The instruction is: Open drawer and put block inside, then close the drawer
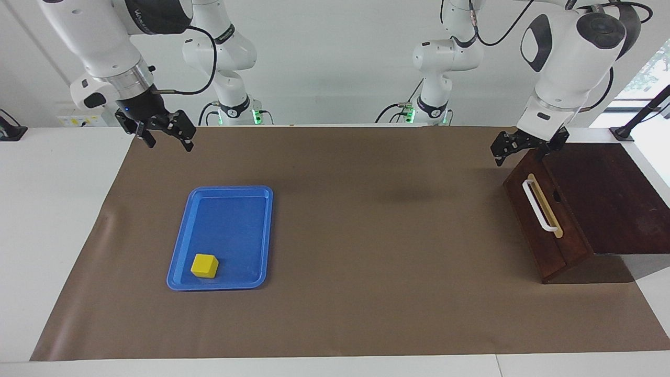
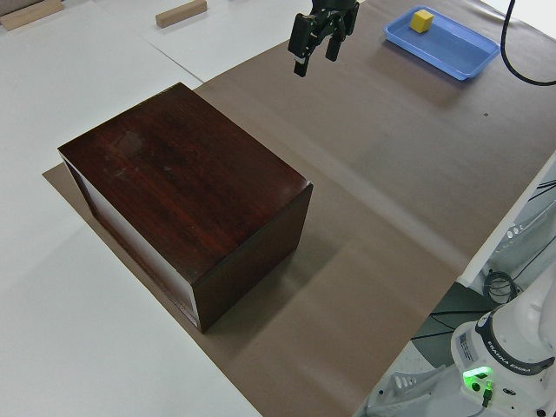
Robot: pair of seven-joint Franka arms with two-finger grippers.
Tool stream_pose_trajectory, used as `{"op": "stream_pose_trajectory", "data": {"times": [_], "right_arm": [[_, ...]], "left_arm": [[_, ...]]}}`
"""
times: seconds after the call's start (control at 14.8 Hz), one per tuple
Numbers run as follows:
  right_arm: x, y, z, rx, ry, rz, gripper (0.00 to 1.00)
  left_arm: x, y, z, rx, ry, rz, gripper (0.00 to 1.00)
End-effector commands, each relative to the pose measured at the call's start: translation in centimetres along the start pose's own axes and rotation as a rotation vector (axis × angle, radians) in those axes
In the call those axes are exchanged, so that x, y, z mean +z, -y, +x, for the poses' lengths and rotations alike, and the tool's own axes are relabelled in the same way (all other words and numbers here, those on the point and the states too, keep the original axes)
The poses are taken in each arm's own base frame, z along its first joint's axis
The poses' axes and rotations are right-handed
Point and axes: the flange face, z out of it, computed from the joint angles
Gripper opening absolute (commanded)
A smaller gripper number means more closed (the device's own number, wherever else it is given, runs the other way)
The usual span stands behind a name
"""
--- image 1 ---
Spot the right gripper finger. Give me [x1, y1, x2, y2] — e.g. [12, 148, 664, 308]
[135, 121, 157, 149]
[170, 110, 197, 152]

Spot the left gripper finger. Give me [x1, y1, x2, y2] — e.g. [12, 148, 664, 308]
[542, 127, 570, 156]
[490, 132, 516, 167]

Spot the white drawer handle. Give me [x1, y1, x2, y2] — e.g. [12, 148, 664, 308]
[522, 178, 555, 232]

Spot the dark wooden drawer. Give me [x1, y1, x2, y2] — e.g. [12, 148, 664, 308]
[504, 149, 593, 281]

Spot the yellow block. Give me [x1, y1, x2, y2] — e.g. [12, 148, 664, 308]
[191, 253, 219, 279]

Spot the dark wooden drawer cabinet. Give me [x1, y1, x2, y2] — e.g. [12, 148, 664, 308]
[502, 142, 670, 284]

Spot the black stand with angled pole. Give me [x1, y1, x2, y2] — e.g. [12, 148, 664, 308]
[610, 85, 670, 142]

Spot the blue plastic tray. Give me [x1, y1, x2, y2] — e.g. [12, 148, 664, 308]
[166, 185, 274, 292]

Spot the window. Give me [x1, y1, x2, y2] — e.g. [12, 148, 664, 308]
[612, 39, 670, 108]

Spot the small black table clamp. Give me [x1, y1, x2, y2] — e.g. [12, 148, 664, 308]
[0, 109, 28, 142]

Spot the brown table mat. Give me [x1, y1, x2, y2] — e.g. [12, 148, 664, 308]
[30, 125, 670, 362]

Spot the black right base cable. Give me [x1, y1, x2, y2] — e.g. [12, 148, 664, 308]
[198, 101, 221, 126]

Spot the black base cable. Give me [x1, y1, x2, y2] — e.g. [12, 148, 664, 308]
[375, 79, 423, 124]
[198, 101, 221, 126]

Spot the white wall power outlet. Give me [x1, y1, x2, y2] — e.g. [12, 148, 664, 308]
[57, 114, 106, 128]

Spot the beige handle backplate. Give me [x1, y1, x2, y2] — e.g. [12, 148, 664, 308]
[528, 174, 564, 239]

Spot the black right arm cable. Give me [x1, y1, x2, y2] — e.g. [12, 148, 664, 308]
[152, 25, 218, 96]

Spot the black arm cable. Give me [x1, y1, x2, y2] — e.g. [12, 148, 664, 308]
[152, 25, 218, 96]
[467, 0, 654, 112]

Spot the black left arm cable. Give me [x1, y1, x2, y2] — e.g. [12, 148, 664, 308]
[467, 0, 654, 112]

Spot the black left base cable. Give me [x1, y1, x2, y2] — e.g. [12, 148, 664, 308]
[375, 79, 423, 124]

